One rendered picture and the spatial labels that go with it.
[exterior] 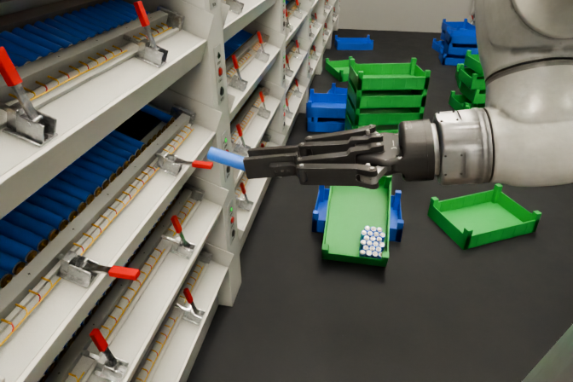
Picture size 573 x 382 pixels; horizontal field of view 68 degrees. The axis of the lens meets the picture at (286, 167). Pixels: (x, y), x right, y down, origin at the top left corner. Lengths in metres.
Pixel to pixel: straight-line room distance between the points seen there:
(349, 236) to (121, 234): 0.90
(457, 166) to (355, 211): 0.96
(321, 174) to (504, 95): 0.22
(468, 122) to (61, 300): 0.51
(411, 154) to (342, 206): 0.96
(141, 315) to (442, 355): 0.75
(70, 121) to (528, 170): 0.50
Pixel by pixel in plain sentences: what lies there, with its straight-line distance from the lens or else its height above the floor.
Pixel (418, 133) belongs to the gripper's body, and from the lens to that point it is 0.51.
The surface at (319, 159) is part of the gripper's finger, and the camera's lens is 0.52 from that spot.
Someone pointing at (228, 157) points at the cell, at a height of 0.66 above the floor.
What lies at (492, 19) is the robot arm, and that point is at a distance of 0.56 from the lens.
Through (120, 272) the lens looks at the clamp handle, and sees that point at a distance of 0.56.
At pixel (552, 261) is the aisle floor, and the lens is 1.61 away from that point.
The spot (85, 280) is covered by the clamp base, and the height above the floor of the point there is 0.55.
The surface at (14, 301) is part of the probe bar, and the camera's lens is 0.56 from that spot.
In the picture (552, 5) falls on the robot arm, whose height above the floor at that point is 0.86.
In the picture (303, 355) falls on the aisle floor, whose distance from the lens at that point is 1.15.
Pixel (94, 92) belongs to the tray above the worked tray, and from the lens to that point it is 0.59.
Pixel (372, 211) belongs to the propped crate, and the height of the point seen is 0.09.
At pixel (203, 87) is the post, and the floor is 0.64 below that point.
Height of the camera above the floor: 0.93
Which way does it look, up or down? 30 degrees down
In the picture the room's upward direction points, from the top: straight up
